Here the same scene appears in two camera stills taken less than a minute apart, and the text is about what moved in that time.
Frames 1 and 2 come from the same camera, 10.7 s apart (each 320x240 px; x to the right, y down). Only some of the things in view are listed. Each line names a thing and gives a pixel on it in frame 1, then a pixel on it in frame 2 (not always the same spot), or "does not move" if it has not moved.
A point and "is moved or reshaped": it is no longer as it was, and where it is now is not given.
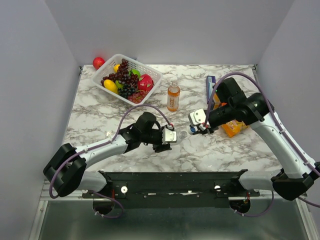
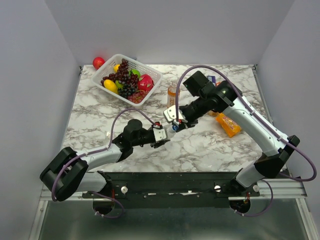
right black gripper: (207, 130) -> (182, 126)
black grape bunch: (126, 90) does not move
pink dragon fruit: (145, 83) does not move
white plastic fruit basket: (108, 67) does not move
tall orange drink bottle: (173, 93) does not move
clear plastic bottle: (182, 136) is moved or reshaped
